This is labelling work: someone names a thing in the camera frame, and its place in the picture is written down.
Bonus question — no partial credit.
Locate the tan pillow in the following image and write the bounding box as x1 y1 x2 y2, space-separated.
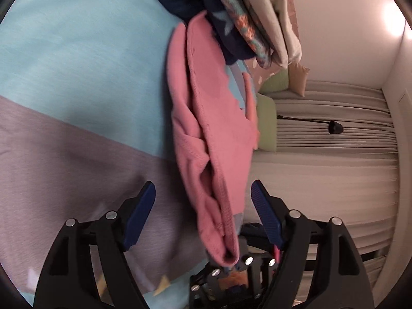
288 63 310 97

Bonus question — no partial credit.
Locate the blue patterned duvet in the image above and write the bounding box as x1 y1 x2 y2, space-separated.
1 0 206 308

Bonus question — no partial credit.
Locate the grey curtain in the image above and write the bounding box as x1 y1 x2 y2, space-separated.
248 82 399 284

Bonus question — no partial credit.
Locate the person's right hand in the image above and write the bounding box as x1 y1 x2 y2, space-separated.
218 271 248 291

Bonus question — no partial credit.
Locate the navy star folded garment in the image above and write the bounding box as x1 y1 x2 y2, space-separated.
159 0 256 65

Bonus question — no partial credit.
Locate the pink long-sleeve shirt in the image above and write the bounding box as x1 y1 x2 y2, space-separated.
166 12 258 267

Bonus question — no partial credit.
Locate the green pillow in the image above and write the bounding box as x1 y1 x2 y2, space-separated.
256 93 277 152
258 69 289 94

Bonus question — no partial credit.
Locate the salmon folded garment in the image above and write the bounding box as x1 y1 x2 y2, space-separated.
242 72 259 150

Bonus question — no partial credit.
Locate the black floor lamp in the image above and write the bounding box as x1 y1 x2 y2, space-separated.
277 114 344 135

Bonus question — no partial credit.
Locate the floral folded garment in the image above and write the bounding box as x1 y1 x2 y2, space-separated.
220 0 272 68

